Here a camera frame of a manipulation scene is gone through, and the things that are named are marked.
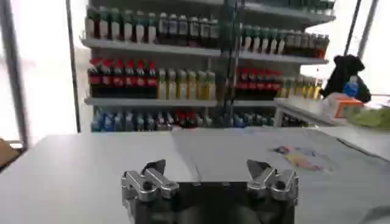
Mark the open cardboard box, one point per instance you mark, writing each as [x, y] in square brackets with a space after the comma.
[6, 152]

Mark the orange tissue box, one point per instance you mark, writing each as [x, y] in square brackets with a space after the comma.
[344, 105]

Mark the thick grey window post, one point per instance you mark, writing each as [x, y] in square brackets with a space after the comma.
[13, 76]

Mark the white side desk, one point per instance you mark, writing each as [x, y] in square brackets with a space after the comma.
[301, 108]

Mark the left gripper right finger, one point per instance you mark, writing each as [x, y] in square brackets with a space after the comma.
[274, 182]

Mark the green cloth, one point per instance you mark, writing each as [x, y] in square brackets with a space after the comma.
[371, 117]

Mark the shelf of bottles wide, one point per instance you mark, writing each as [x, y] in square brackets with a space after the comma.
[152, 76]

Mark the grey polo shirt with print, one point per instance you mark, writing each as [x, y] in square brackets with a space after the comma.
[243, 152]

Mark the shelf of bottles narrow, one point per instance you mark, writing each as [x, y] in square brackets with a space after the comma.
[274, 61]

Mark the blue water bottle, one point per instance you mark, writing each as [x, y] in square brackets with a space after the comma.
[351, 88]

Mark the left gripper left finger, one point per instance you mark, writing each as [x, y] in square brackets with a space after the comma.
[143, 185]

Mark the black bag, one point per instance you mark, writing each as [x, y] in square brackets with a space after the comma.
[342, 73]

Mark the thin black window post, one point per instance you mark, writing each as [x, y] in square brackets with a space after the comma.
[73, 76]

